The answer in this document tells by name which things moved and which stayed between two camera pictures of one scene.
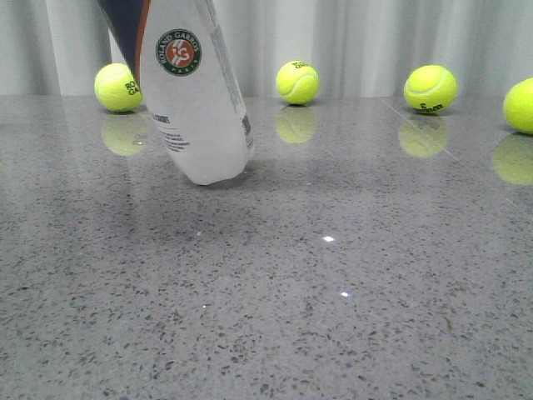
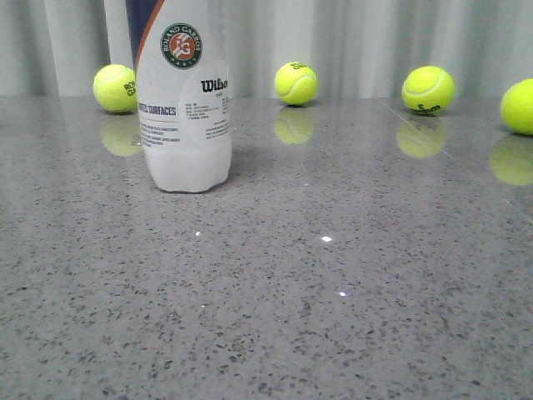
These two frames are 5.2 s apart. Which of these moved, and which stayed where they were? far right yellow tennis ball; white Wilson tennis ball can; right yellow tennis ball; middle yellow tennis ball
Moved: white Wilson tennis ball can
Stayed: middle yellow tennis ball; far right yellow tennis ball; right yellow tennis ball
